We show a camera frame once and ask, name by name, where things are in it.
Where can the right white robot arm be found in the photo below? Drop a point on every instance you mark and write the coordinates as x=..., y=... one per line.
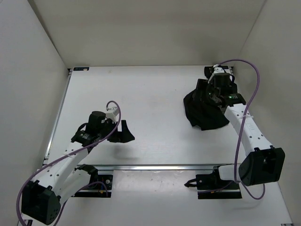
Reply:
x=263, y=162

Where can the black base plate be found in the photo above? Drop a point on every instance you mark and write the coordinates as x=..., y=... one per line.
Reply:
x=101, y=187
x=218, y=188

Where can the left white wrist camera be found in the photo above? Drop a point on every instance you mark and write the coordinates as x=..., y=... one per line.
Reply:
x=112, y=113

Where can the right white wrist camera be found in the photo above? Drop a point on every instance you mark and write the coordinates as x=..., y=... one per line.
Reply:
x=215, y=69

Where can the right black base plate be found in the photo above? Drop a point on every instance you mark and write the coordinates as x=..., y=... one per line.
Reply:
x=218, y=188

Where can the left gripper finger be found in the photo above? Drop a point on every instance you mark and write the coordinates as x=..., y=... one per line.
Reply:
x=124, y=127
x=121, y=137

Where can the black pleated skirt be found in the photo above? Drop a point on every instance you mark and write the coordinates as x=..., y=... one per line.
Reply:
x=203, y=115

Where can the left blue corner label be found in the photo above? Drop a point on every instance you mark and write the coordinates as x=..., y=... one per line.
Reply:
x=80, y=68

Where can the silver aluminium front rail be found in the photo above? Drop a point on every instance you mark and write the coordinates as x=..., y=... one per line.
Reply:
x=159, y=167

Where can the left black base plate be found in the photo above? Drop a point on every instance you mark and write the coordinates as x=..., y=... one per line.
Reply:
x=101, y=187

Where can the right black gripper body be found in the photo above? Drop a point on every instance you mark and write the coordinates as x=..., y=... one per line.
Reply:
x=209, y=85

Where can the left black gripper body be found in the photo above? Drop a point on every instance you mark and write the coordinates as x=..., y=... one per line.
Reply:
x=106, y=129

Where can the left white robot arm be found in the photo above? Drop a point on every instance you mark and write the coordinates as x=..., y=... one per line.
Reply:
x=43, y=196

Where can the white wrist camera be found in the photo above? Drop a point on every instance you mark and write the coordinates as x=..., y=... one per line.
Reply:
x=112, y=113
x=215, y=69

